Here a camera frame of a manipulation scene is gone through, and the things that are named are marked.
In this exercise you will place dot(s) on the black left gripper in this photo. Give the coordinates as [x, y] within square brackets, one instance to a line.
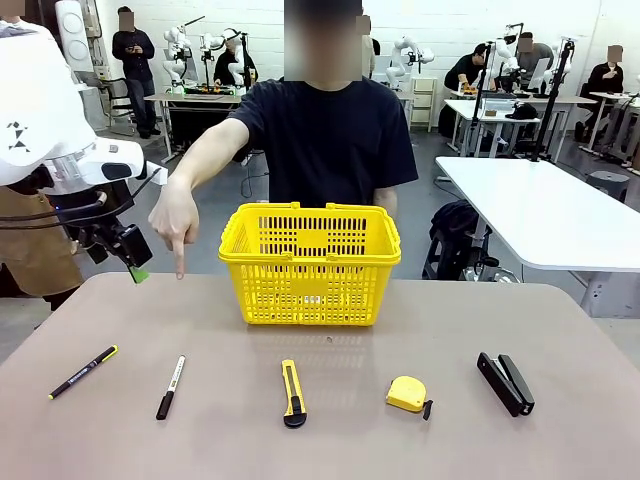
[125, 245]

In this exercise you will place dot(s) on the black pen with yellow ends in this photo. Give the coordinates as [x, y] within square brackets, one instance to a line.
[82, 373]

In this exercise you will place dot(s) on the white marker with black cap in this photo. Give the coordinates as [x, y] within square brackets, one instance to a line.
[170, 387]

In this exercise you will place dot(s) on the yellow black utility knife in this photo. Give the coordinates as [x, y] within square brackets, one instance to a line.
[294, 400]

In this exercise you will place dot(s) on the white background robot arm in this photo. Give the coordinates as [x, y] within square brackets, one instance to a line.
[175, 60]
[207, 50]
[407, 50]
[505, 55]

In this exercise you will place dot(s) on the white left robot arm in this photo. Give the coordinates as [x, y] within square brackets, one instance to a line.
[40, 100]

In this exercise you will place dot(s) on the person's left forearm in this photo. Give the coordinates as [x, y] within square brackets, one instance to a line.
[386, 200]

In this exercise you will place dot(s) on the person's right forearm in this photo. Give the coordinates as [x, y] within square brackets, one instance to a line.
[200, 155]

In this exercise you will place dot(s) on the person in brown apron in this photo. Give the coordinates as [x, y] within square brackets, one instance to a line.
[30, 240]

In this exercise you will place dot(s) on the yellow plastic shopping basket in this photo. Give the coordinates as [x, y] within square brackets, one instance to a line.
[310, 286]

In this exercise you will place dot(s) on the standing person in black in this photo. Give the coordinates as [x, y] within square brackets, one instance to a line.
[134, 55]

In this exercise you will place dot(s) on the seated person at robot station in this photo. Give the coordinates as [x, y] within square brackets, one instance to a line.
[227, 65]

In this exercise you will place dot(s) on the person in dark t-shirt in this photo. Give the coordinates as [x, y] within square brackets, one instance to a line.
[325, 140]

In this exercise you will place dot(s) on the person in beige jacket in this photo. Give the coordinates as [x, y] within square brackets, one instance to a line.
[369, 55]

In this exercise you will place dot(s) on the person in black leaning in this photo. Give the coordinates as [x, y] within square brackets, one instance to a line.
[462, 70]

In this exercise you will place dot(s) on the person in grey top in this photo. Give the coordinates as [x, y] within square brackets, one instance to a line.
[537, 60]

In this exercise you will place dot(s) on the seated person in black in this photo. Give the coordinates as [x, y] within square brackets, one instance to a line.
[605, 80]

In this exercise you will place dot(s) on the person's right hand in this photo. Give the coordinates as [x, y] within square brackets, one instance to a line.
[175, 215]

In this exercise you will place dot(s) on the black office chair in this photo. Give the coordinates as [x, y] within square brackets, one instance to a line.
[120, 92]

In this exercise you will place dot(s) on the grey robot station table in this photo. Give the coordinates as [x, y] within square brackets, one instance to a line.
[200, 98]

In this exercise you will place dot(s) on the white standing air conditioner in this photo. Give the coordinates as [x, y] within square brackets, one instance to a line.
[75, 45]

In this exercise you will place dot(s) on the yellow tape measure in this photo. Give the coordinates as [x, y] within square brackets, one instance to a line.
[406, 392]

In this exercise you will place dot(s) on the black backpack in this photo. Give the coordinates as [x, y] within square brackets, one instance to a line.
[452, 225]

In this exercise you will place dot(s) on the white shelf cart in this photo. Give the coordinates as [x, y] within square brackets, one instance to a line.
[424, 100]

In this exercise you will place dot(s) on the white table with cap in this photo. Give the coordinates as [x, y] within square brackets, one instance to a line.
[480, 112]

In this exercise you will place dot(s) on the black stapler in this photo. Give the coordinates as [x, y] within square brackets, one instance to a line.
[505, 385]

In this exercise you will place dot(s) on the black tripod stand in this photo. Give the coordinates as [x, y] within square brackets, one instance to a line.
[481, 100]
[552, 100]

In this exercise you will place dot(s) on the large white table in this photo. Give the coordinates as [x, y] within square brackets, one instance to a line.
[540, 210]

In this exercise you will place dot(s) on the black cap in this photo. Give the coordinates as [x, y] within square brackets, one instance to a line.
[522, 111]

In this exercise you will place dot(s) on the grey round stool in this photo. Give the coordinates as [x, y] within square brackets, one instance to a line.
[607, 180]

